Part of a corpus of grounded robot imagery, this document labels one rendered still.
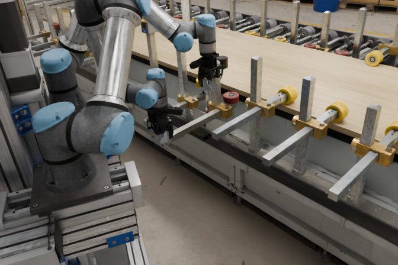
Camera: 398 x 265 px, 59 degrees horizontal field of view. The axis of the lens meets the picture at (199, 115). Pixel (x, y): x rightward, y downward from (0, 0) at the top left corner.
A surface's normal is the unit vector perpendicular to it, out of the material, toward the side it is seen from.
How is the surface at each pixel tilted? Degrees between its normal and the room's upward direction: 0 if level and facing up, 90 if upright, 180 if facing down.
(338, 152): 90
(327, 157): 90
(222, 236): 0
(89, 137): 70
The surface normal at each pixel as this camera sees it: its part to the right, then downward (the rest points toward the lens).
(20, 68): 0.33, 0.45
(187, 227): -0.05, -0.87
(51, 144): -0.15, 0.53
